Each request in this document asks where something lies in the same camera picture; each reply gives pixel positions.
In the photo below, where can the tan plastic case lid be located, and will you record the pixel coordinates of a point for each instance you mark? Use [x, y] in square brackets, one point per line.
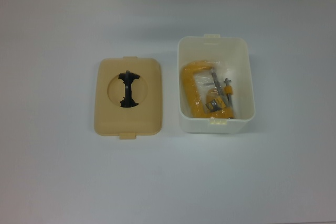
[110, 119]

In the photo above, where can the white plastic tool case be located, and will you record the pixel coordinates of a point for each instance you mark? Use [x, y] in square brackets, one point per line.
[210, 127]

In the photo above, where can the yellow C-clamp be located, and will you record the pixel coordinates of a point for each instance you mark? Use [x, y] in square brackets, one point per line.
[187, 82]

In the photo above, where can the steel screw with orange collar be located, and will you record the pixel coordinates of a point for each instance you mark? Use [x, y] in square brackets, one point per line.
[228, 89]

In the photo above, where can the clear plastic bag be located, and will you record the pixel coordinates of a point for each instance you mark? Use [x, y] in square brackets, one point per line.
[231, 70]

